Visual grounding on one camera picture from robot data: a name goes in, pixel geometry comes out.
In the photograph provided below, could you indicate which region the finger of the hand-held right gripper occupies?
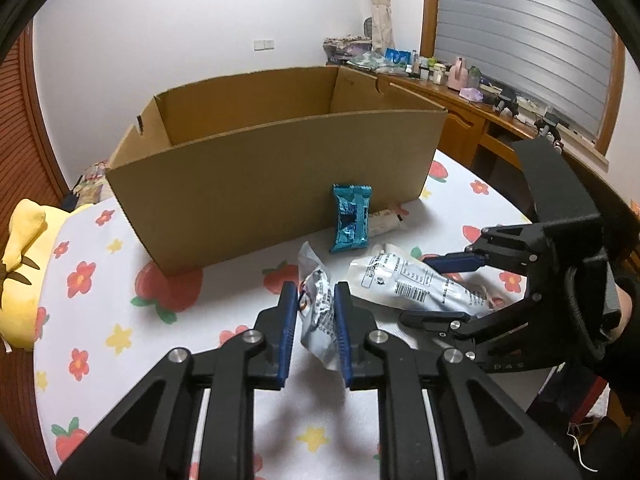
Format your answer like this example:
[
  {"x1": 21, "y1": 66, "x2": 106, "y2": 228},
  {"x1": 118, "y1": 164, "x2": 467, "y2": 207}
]
[
  {"x1": 425, "y1": 225, "x2": 546, "y2": 276},
  {"x1": 400, "y1": 300, "x2": 538, "y2": 361}
]

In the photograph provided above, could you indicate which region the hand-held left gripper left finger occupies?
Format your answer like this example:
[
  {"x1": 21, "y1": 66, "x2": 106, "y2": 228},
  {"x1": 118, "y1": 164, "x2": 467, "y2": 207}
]
[{"x1": 57, "y1": 280, "x2": 301, "y2": 480}]

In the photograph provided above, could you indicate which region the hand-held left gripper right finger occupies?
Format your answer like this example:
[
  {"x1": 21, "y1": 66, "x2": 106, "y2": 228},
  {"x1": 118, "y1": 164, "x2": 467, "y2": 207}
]
[{"x1": 334, "y1": 281, "x2": 583, "y2": 480}]

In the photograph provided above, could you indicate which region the silver grey snack packet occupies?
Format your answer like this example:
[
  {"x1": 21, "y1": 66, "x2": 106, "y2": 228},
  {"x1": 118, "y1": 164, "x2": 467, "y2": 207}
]
[{"x1": 298, "y1": 241, "x2": 351, "y2": 371}]

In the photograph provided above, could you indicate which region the large white snack packet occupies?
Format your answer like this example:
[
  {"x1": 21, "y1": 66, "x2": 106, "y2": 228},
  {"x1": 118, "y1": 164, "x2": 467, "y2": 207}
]
[{"x1": 350, "y1": 242, "x2": 501, "y2": 318}]

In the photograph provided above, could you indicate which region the cardboard box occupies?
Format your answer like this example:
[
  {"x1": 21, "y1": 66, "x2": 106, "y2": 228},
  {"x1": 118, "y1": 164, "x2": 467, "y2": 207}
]
[{"x1": 105, "y1": 65, "x2": 449, "y2": 277}]

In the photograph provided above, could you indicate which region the person's right hand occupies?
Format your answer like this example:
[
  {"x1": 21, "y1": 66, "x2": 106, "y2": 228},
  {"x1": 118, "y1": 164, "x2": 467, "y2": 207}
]
[{"x1": 612, "y1": 285, "x2": 640, "y2": 341}]

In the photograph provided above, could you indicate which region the small white tube packet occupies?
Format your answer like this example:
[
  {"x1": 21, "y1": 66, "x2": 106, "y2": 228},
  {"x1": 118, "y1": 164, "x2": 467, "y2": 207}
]
[{"x1": 367, "y1": 207, "x2": 406, "y2": 236}]

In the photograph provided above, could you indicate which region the teal foil snack packet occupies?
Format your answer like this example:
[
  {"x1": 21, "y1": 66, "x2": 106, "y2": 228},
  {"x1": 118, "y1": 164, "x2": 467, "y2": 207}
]
[{"x1": 330, "y1": 184, "x2": 373, "y2": 253}]

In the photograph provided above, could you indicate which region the wooden desk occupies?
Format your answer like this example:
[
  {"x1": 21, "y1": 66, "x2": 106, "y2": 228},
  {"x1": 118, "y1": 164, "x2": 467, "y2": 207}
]
[{"x1": 377, "y1": 72, "x2": 640, "y2": 221}]

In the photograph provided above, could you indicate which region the white floral strawberry tablecloth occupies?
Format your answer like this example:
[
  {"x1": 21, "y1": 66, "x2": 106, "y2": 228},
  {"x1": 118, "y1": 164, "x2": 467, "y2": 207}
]
[{"x1": 35, "y1": 147, "x2": 551, "y2": 480}]

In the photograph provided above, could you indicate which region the person's dark clothing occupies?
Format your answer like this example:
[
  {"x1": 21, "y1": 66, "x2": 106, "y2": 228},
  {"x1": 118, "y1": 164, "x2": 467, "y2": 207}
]
[{"x1": 530, "y1": 355, "x2": 640, "y2": 480}]

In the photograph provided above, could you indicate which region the group of small bottles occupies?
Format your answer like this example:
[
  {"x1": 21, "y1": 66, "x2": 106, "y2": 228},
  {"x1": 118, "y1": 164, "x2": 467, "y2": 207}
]
[{"x1": 385, "y1": 47, "x2": 451, "y2": 83}]

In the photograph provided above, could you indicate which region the grey window blind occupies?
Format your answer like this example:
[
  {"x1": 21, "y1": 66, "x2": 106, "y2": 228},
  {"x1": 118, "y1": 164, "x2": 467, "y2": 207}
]
[{"x1": 435, "y1": 0, "x2": 616, "y2": 143}]

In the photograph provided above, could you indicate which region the pile of printed packets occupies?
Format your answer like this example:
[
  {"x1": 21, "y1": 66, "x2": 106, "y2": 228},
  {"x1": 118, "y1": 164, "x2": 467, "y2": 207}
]
[{"x1": 322, "y1": 35, "x2": 386, "y2": 68}]

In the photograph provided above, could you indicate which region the patterned cloth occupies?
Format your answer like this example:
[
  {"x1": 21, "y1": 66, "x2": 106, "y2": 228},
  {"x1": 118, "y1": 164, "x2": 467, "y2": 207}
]
[{"x1": 75, "y1": 160, "x2": 108, "y2": 201}]

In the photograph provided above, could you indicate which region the yellow plush toy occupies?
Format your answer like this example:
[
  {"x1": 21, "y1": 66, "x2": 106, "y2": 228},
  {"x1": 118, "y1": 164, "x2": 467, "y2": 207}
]
[{"x1": 0, "y1": 199, "x2": 96, "y2": 351}]

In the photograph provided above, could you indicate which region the beige curtain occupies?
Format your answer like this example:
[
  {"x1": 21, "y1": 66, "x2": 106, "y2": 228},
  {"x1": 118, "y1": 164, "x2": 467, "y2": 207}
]
[{"x1": 362, "y1": 0, "x2": 396, "y2": 53}]

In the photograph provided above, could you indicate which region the brown slatted wooden door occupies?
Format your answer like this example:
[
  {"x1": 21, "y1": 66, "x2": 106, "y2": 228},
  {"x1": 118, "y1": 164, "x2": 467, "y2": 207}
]
[{"x1": 0, "y1": 25, "x2": 68, "y2": 211}]

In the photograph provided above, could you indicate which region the white cable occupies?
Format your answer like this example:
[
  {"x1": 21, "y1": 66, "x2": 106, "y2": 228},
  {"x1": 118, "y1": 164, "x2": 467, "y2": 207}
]
[{"x1": 567, "y1": 422, "x2": 598, "y2": 473}]

